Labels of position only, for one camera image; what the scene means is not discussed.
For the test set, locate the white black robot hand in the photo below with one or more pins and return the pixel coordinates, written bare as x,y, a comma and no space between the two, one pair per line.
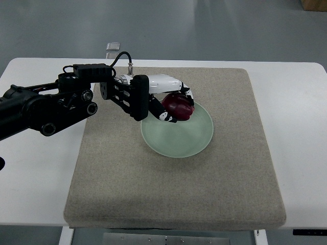
159,86

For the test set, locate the dark red apple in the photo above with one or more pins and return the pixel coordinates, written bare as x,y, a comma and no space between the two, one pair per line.
179,106

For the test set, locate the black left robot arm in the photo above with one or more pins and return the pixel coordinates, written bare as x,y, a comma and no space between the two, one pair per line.
52,107

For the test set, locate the pale green plate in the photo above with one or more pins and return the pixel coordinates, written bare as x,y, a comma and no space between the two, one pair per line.
181,139

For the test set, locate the metal plate under table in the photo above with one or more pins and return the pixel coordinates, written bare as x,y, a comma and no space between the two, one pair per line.
121,238

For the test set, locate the lower clear plastic floor piece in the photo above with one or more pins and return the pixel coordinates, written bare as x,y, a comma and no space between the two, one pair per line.
111,55

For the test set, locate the clear plastic floor piece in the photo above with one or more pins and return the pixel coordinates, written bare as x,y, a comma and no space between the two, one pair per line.
113,46
111,55

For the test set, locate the upper clear plastic floor piece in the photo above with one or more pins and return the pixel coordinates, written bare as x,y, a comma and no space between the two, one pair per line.
113,46

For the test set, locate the beige fabric mat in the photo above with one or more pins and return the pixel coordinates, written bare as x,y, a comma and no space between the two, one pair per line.
119,182

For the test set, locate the white table leg left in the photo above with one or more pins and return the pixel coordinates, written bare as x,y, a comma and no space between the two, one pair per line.
66,236

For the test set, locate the white table leg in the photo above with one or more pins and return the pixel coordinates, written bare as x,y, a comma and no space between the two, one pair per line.
260,237
66,236

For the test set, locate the white table leg right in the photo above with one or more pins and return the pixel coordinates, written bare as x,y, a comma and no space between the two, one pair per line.
260,237

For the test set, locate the cardboard box corner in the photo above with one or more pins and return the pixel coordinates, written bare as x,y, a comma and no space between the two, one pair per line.
314,5

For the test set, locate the black table control panel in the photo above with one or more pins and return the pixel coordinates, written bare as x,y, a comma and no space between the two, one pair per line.
309,232

